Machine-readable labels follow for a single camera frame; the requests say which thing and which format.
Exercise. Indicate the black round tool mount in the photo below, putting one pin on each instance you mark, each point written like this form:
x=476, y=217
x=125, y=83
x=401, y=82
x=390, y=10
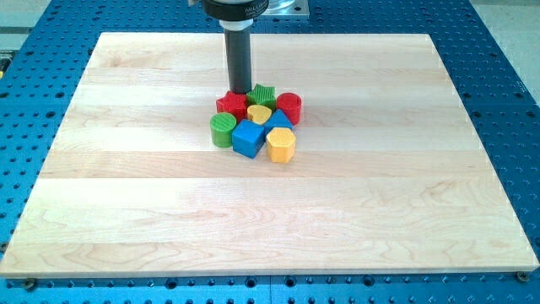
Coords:
x=241, y=11

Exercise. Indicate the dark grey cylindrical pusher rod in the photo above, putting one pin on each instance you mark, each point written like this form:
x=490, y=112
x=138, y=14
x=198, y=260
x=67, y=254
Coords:
x=238, y=52

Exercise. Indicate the blue triangle block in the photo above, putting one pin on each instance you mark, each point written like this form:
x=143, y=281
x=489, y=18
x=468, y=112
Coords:
x=277, y=120

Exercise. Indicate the green star block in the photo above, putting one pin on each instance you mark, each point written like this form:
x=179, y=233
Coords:
x=263, y=96

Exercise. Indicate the red star block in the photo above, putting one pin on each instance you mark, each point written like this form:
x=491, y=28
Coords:
x=234, y=104

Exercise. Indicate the yellow heart block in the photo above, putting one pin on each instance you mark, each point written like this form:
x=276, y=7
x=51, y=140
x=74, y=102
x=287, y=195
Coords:
x=258, y=114

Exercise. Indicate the red cylinder block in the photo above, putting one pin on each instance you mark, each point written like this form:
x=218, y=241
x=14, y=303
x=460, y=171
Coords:
x=291, y=105

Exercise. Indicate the green cylinder block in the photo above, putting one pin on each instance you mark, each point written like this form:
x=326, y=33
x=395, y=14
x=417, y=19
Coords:
x=222, y=125

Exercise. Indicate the blue cube block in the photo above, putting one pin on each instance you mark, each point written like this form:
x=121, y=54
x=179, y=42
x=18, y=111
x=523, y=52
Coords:
x=248, y=138

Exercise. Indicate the yellow hexagon block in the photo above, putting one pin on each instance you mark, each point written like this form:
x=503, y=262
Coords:
x=281, y=145

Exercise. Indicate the light wooden board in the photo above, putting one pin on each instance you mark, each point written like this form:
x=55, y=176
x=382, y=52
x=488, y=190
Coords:
x=389, y=175

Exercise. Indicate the left board clamp screw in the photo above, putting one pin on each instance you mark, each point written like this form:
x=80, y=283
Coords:
x=29, y=284

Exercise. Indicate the board clamp screw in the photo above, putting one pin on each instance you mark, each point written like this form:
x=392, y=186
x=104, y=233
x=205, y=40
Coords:
x=29, y=284
x=522, y=277

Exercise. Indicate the right board clamp screw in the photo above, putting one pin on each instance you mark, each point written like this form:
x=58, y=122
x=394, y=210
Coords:
x=522, y=277

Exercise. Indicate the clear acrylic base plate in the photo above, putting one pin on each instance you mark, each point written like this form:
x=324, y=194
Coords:
x=287, y=9

